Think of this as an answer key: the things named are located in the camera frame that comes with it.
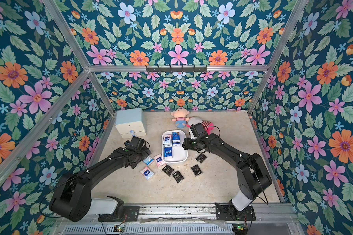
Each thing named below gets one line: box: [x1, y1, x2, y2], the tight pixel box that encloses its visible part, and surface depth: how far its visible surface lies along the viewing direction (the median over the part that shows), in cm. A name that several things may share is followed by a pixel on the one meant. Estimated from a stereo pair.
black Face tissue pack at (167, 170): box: [161, 164, 175, 177], surface depth 88 cm
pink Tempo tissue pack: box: [153, 153, 167, 170], surface depth 91 cm
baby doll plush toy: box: [170, 106, 190, 129], surface depth 110 cm
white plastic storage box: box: [161, 129, 189, 164], surface depth 97 cm
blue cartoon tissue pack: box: [172, 131, 181, 147], surface depth 99 cm
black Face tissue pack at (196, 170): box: [191, 164, 203, 177], surface depth 88 cm
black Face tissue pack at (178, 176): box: [172, 170, 185, 184], surface depth 86 cm
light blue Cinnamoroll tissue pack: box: [142, 155, 154, 167], surface depth 92 cm
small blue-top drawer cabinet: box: [115, 107, 148, 140], surface depth 98 cm
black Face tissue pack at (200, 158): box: [195, 152, 207, 165], surface depth 93 cm
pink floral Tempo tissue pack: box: [162, 134, 173, 147], surface depth 98 cm
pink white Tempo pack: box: [139, 166, 155, 181], surface depth 87 cm
